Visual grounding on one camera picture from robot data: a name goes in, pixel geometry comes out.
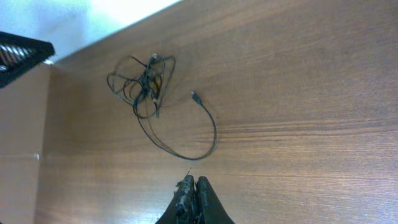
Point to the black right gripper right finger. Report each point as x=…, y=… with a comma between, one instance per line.
x=210, y=207

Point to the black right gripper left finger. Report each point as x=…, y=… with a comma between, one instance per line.
x=181, y=207

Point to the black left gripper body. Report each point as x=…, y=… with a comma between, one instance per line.
x=20, y=54

